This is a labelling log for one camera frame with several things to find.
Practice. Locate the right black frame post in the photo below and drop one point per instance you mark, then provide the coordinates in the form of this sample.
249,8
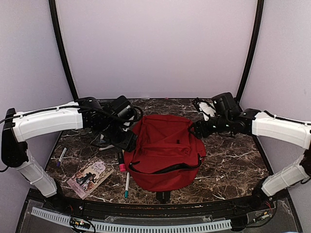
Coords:
251,50

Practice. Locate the black pink highlighter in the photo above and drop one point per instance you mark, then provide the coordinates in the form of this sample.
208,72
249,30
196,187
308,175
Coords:
122,166

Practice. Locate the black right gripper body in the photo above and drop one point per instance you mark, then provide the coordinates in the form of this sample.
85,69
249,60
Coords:
223,124

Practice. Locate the left black frame post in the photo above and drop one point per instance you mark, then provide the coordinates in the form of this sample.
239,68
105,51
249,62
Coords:
61,48

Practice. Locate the white purple marker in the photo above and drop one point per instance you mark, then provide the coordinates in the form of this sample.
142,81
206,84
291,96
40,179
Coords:
61,157

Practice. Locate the white blue workbook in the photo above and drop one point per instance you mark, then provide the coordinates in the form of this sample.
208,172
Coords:
104,143

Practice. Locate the white slotted cable duct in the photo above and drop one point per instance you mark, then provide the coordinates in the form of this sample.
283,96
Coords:
113,224

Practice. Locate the Taming of the Shrew book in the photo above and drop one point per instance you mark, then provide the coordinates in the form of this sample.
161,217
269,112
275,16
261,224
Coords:
89,177

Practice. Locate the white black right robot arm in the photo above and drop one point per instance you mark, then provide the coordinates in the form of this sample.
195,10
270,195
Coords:
260,123

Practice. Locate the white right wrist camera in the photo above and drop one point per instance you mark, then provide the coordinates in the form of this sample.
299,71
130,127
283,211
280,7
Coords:
205,108

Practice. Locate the small circuit board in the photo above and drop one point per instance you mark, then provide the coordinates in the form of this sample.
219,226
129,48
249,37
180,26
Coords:
79,223

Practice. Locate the red student backpack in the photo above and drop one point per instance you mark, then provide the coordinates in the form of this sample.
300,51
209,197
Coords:
167,156

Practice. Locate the black front rail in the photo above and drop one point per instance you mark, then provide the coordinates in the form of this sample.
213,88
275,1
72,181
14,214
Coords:
105,201

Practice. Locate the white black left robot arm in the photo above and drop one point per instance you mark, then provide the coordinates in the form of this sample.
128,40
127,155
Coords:
19,127

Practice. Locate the white teal marker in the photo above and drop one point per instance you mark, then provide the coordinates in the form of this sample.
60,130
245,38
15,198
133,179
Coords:
126,193

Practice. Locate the black frame post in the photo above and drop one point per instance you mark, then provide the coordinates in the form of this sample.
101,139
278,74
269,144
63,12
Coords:
61,48
251,50

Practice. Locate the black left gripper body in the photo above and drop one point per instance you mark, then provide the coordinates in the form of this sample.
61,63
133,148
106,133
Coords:
112,135

